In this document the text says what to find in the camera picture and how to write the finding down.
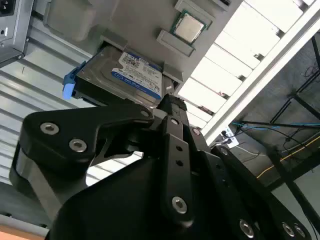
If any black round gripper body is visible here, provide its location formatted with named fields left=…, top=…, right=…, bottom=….
left=47, top=157, right=251, bottom=240

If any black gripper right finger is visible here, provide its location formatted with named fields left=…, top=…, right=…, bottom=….
left=174, top=96, right=313, bottom=240

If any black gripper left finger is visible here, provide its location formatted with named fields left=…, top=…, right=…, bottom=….
left=9, top=93, right=196, bottom=228

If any hard disk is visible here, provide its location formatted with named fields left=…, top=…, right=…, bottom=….
left=62, top=41, right=173, bottom=109

